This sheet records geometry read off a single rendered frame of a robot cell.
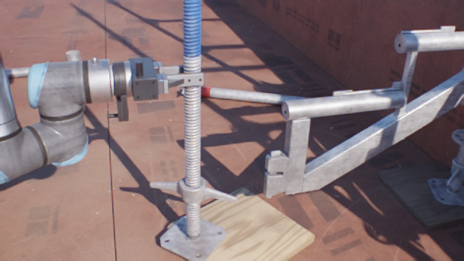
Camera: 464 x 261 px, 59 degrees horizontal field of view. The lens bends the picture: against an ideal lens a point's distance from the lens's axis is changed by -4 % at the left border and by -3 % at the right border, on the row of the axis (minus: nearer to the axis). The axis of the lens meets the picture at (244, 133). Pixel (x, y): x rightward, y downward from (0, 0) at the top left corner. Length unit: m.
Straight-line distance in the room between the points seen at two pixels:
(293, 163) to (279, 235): 0.22
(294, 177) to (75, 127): 0.57
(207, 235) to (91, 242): 0.32
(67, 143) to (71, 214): 0.46
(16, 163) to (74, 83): 0.19
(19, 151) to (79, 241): 0.45
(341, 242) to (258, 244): 0.25
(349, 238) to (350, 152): 0.26
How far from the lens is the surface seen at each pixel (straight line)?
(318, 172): 1.18
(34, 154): 0.92
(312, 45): 2.65
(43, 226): 1.35
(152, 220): 1.30
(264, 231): 1.24
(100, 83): 0.89
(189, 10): 0.89
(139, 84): 0.87
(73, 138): 0.95
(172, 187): 1.11
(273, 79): 2.31
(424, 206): 1.48
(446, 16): 1.72
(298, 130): 1.07
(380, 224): 1.38
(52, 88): 0.90
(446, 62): 1.72
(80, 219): 1.35
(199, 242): 1.19
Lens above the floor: 0.84
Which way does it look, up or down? 29 degrees down
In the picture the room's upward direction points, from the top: 4 degrees clockwise
